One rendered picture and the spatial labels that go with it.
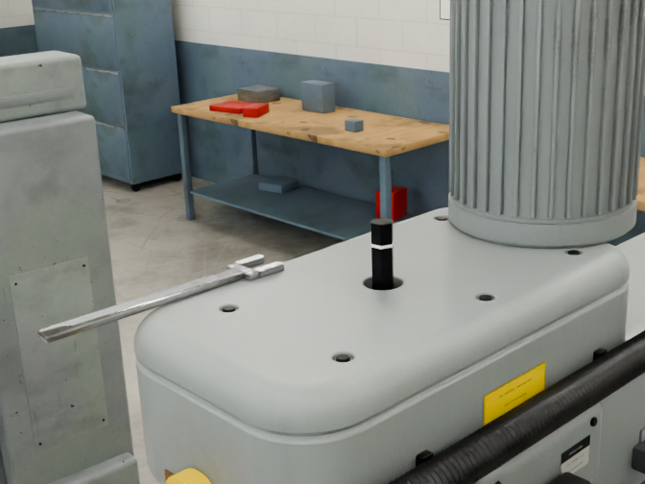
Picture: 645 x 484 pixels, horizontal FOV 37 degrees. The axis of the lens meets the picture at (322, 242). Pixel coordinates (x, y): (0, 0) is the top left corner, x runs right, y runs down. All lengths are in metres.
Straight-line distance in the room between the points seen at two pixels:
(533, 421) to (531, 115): 0.30
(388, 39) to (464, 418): 5.90
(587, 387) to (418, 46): 5.64
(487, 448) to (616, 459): 0.35
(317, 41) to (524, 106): 6.24
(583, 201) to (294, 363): 0.37
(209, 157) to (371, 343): 7.70
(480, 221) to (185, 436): 0.38
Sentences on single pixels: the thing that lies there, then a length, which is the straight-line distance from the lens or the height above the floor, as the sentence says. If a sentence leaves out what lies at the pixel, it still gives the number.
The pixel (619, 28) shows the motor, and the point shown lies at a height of 2.10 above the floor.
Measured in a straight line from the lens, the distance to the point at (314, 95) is 6.77.
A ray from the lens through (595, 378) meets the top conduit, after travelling 0.93.
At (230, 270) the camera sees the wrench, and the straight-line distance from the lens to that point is 0.92.
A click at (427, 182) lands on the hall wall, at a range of 6.60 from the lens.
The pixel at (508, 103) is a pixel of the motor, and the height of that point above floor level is 2.04.
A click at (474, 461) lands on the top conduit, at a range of 0.80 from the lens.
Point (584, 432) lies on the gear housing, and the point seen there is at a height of 1.71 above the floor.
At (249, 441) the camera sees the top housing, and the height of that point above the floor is 1.84.
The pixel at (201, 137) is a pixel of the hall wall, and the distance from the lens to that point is 8.50.
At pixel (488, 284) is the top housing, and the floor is 1.89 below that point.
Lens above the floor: 2.22
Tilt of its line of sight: 19 degrees down
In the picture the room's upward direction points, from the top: 2 degrees counter-clockwise
